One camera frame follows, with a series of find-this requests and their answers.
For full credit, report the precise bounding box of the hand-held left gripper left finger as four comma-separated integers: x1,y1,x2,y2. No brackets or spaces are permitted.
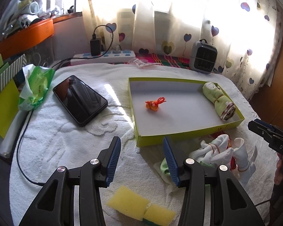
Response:
19,136,122,226

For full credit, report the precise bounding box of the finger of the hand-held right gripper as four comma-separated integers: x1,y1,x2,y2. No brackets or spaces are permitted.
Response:
248,122,278,144
254,119,283,141

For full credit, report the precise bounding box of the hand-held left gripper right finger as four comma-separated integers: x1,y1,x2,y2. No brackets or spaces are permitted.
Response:
163,136,266,226

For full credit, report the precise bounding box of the green cloth bundle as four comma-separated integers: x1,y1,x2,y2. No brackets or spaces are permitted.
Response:
160,157,178,177

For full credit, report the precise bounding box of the white sock bundle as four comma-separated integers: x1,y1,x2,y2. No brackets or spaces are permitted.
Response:
233,137,258,187

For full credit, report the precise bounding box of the white cloth bundle rubber band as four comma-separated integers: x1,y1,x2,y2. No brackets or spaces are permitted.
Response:
188,134,234,170

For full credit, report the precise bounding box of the large yellow sponge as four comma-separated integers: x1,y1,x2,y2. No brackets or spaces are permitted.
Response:
105,185,150,221

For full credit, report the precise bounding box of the lime green cardboard tray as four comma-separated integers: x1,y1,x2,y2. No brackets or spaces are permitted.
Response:
128,77,245,147

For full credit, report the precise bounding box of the small yellow sponge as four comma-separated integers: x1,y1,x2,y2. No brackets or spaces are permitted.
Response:
143,210,176,226

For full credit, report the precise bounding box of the person's right hand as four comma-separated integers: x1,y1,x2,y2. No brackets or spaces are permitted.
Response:
274,155,283,187

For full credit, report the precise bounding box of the white towel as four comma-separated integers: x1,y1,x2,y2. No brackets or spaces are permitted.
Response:
9,62,281,226

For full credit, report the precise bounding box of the rolled green cloth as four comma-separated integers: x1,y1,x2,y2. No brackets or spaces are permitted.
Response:
202,82,237,122

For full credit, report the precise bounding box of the orange rubber band bundle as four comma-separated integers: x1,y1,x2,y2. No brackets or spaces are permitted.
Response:
145,96,167,112

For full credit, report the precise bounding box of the black smartphone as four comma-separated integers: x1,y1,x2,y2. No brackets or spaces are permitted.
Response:
52,75,108,127

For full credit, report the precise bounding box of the grey desktop fan heater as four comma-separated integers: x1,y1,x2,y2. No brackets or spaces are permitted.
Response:
189,40,218,75

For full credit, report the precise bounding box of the plaid cloth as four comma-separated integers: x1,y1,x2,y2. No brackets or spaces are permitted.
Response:
123,53,227,75

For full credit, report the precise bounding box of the clear plastic wrapper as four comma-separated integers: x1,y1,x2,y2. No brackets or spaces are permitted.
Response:
127,57,152,68

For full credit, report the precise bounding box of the white flat box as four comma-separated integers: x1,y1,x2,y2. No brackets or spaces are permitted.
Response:
0,110,32,159

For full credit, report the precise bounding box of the white power strip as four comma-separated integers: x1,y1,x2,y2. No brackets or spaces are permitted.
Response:
70,50,135,66

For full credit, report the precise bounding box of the green wet wipes packet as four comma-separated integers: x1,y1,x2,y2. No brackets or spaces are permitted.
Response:
18,64,56,111

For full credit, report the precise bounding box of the black charger plug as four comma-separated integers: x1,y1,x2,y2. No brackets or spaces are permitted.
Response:
90,38,102,56

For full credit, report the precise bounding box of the lime green box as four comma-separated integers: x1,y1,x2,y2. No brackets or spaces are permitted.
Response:
0,79,21,138

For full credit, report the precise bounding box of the striped box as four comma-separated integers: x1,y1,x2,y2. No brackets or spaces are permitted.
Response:
0,54,27,106

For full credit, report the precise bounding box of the heart print curtain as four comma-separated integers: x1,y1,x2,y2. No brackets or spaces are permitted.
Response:
82,0,283,100

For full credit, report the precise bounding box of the orange box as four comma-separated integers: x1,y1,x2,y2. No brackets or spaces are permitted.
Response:
0,18,55,60

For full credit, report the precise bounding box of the pile of clutter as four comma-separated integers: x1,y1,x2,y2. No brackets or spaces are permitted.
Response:
0,0,69,45

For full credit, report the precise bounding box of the black phone cable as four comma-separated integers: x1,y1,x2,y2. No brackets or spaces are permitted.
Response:
16,109,46,187

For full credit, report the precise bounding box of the black charger cable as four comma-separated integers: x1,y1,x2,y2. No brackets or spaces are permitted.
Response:
93,24,114,57

